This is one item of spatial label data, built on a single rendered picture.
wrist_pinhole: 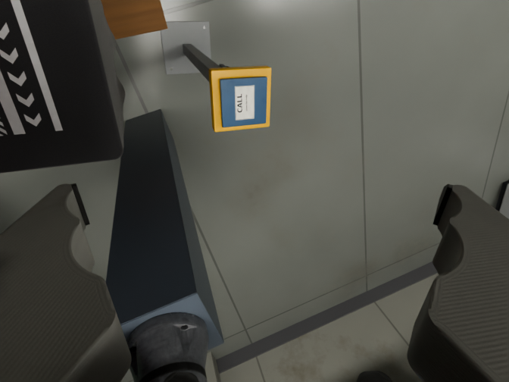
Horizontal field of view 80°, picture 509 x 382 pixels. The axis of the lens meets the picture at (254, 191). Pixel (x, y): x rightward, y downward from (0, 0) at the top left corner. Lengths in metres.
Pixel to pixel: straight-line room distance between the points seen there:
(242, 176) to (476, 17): 1.68
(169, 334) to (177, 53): 1.28
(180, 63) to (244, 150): 0.58
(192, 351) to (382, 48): 1.83
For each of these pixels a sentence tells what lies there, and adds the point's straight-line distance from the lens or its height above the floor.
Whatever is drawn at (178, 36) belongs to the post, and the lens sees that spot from 1.59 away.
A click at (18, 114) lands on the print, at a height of 0.95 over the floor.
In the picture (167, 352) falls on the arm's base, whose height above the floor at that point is 1.27.
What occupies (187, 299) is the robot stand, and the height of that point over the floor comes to 1.20.
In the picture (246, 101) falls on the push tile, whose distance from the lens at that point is 0.67.
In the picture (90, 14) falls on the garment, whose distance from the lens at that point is 0.65.
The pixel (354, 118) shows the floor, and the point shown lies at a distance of 2.06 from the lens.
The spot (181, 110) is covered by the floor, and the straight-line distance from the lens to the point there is 1.66.
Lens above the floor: 1.59
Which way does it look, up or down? 54 degrees down
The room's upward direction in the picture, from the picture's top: 149 degrees clockwise
